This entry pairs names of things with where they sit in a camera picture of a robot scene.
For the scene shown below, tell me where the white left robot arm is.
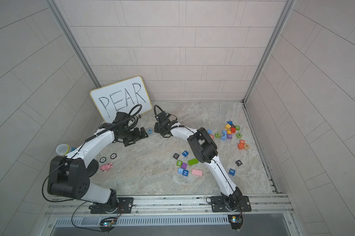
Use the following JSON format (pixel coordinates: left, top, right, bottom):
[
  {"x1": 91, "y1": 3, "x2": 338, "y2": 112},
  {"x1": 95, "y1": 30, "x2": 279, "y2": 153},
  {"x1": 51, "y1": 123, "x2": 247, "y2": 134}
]
[{"x1": 43, "y1": 112, "x2": 148, "y2": 205}]

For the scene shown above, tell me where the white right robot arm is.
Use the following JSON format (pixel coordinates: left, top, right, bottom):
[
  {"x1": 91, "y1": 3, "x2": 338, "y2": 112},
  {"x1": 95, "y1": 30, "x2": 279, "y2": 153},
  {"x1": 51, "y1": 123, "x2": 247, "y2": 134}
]
[{"x1": 155, "y1": 111, "x2": 243, "y2": 211}]

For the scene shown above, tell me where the whiteboard with PEAR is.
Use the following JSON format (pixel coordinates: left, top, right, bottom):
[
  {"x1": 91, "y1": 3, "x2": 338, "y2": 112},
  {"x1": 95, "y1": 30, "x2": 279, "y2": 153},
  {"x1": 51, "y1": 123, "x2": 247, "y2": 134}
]
[{"x1": 90, "y1": 76, "x2": 152, "y2": 123}]

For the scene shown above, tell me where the blue 7 block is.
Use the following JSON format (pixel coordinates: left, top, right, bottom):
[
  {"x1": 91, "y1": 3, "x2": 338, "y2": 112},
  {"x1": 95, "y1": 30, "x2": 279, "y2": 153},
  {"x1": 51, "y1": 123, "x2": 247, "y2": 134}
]
[{"x1": 182, "y1": 150, "x2": 189, "y2": 157}]

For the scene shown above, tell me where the green 2 block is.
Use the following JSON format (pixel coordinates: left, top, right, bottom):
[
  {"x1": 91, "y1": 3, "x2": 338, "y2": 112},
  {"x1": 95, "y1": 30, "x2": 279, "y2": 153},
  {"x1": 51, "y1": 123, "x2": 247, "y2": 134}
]
[{"x1": 176, "y1": 160, "x2": 182, "y2": 167}]

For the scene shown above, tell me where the pink pig toy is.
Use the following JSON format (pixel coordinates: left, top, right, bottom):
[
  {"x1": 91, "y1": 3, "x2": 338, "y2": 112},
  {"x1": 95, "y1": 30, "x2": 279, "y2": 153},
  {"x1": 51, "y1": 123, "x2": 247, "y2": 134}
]
[{"x1": 100, "y1": 163, "x2": 113, "y2": 172}]

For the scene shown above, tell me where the purple small block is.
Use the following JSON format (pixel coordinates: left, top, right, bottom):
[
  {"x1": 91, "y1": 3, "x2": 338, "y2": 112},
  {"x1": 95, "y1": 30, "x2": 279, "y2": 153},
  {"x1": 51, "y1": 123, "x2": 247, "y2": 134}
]
[{"x1": 181, "y1": 163, "x2": 188, "y2": 169}]

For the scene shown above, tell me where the green rectangular block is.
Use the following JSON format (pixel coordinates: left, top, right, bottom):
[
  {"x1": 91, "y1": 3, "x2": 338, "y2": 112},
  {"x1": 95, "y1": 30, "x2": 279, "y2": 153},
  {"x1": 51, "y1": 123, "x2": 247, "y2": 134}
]
[{"x1": 188, "y1": 158, "x2": 199, "y2": 166}]

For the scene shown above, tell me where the blue H block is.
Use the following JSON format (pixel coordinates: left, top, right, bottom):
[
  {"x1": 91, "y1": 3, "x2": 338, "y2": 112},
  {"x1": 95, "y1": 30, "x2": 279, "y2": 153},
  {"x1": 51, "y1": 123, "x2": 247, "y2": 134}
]
[{"x1": 182, "y1": 170, "x2": 189, "y2": 177}]

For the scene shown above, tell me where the pink rectangular block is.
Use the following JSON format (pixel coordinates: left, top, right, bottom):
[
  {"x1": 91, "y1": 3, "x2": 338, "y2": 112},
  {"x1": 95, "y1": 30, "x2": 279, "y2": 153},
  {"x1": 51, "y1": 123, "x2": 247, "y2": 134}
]
[{"x1": 192, "y1": 169, "x2": 203, "y2": 177}]

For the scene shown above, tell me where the blue arch block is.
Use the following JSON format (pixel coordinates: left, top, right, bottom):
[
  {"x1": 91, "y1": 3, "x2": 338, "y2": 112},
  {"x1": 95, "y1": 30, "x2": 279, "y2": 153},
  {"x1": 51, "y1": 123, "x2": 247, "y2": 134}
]
[{"x1": 220, "y1": 131, "x2": 227, "y2": 141}]

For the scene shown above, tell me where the toy microphone on stand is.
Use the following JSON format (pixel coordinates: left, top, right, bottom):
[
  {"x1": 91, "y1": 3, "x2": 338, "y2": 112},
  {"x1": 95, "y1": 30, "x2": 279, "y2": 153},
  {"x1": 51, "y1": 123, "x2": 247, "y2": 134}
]
[{"x1": 56, "y1": 144, "x2": 76, "y2": 156}]

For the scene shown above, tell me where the orange red plain cube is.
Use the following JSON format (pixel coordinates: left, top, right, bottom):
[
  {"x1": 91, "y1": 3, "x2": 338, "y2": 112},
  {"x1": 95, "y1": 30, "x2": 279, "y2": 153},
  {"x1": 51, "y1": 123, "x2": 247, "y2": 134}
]
[{"x1": 237, "y1": 143, "x2": 245, "y2": 150}]

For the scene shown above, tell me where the blue W block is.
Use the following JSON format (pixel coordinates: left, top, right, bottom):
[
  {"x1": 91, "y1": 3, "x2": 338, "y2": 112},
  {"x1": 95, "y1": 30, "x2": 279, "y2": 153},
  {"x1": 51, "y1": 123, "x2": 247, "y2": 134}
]
[{"x1": 229, "y1": 169, "x2": 235, "y2": 176}]

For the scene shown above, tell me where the black K block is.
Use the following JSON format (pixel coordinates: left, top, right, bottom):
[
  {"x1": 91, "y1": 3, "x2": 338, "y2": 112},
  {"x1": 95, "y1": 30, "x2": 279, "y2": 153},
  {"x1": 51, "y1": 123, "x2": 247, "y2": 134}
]
[{"x1": 235, "y1": 160, "x2": 243, "y2": 167}]

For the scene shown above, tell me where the left green circuit board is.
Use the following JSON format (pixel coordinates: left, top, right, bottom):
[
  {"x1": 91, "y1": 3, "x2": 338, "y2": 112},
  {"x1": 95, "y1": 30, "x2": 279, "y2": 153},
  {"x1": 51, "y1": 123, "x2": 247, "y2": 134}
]
[{"x1": 99, "y1": 217, "x2": 117, "y2": 232}]

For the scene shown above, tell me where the green circuit board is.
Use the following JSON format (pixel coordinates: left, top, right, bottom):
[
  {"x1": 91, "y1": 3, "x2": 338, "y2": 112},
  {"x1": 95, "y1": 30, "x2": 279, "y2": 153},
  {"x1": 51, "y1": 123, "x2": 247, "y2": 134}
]
[
  {"x1": 228, "y1": 215, "x2": 244, "y2": 230},
  {"x1": 99, "y1": 217, "x2": 117, "y2": 232}
]

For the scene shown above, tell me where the right green circuit board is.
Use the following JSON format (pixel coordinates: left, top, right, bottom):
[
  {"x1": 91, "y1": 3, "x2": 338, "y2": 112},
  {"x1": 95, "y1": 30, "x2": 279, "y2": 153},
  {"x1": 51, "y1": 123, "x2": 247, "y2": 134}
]
[{"x1": 228, "y1": 215, "x2": 244, "y2": 230}]

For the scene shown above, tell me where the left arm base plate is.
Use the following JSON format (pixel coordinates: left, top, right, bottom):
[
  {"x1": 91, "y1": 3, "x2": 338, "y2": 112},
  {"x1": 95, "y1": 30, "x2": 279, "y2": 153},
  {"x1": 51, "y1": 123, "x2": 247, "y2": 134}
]
[{"x1": 89, "y1": 197, "x2": 134, "y2": 214}]

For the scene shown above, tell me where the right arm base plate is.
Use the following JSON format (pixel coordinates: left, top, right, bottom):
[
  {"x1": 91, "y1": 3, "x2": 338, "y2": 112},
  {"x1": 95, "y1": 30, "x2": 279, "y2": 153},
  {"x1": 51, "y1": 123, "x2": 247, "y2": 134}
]
[{"x1": 206, "y1": 195, "x2": 252, "y2": 212}]

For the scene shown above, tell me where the aluminium front rail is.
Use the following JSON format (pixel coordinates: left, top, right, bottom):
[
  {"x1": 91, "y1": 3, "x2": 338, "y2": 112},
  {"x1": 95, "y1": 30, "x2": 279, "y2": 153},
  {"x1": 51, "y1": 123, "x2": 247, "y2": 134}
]
[{"x1": 44, "y1": 193, "x2": 295, "y2": 217}]

